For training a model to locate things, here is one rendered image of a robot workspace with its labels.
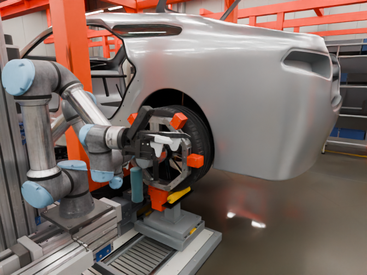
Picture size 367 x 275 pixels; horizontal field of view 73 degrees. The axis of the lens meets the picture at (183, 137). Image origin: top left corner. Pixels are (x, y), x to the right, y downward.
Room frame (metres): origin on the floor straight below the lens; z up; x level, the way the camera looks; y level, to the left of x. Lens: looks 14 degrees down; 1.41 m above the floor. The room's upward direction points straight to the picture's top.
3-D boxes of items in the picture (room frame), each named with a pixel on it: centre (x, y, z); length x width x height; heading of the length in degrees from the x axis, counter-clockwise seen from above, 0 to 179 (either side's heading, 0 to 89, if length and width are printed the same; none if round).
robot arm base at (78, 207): (1.01, 0.48, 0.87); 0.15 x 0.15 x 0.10
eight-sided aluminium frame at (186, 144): (1.75, 0.19, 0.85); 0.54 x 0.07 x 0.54; 57
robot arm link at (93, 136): (0.80, 0.28, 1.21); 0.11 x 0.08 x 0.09; 70
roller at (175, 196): (1.76, 0.03, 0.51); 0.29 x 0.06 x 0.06; 147
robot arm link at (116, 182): (1.35, 0.40, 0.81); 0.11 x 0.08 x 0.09; 12
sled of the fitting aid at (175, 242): (1.91, 0.12, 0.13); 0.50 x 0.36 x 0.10; 57
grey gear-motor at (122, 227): (1.95, 0.46, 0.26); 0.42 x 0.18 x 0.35; 147
